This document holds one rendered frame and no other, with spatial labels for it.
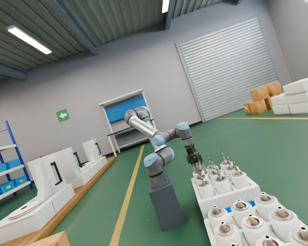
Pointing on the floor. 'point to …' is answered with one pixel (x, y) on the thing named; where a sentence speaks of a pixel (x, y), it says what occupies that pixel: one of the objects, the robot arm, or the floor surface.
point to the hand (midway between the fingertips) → (199, 170)
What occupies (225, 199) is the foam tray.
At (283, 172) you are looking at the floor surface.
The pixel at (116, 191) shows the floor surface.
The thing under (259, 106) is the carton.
